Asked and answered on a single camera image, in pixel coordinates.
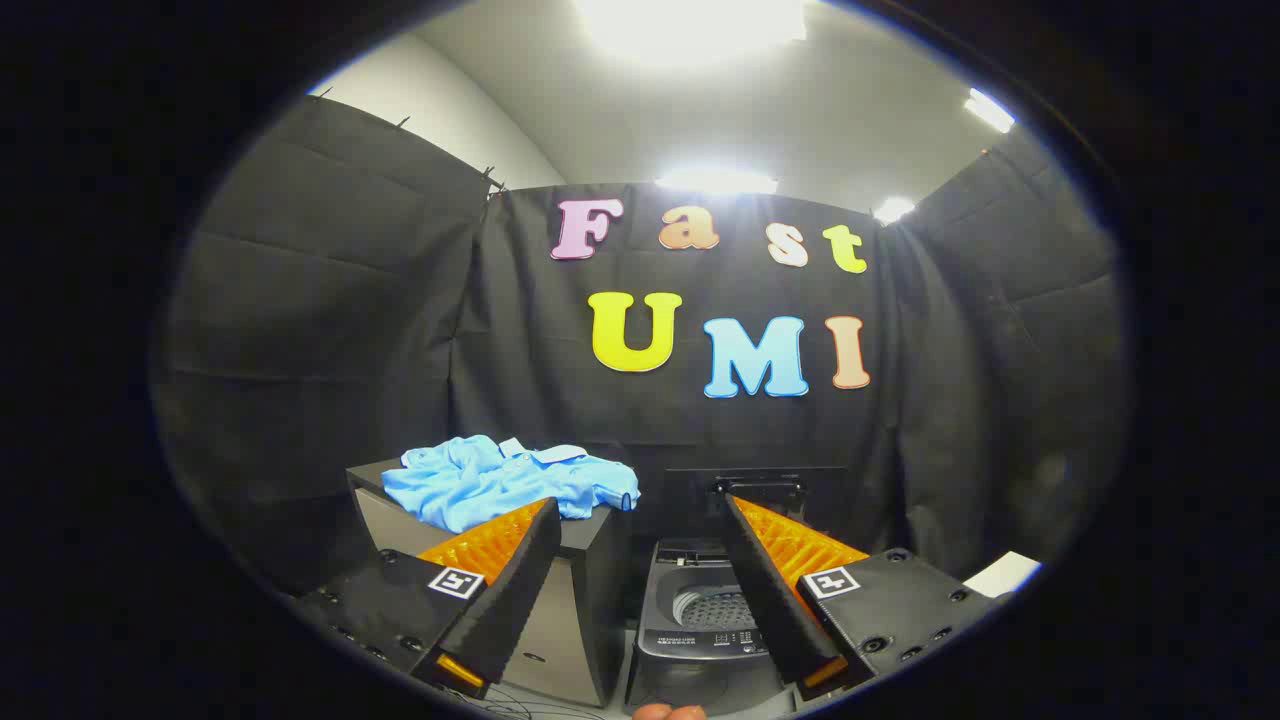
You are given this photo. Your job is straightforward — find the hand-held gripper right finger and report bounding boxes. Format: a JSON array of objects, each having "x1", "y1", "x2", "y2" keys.
[{"x1": 720, "y1": 492, "x2": 1002, "y2": 702}]

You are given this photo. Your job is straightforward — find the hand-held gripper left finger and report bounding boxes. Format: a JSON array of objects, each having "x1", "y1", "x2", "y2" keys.
[{"x1": 290, "y1": 497, "x2": 563, "y2": 701}]

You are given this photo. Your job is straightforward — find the grey washing machine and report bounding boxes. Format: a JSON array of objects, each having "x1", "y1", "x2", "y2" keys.
[{"x1": 625, "y1": 538, "x2": 801, "y2": 717}]

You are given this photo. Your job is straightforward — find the light blue polo shirt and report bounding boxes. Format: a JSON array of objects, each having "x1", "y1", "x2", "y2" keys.
[{"x1": 381, "y1": 435, "x2": 641, "y2": 534}]

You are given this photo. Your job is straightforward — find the dark grey cabinet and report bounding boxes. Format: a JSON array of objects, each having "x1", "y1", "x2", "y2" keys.
[{"x1": 346, "y1": 458, "x2": 641, "y2": 709}]

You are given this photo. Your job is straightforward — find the white sheet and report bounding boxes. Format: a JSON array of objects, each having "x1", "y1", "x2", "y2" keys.
[{"x1": 962, "y1": 551, "x2": 1043, "y2": 599}]

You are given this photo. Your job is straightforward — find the large ceiling light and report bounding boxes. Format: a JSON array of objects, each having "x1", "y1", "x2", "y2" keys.
[{"x1": 575, "y1": 0, "x2": 809, "y2": 61}]

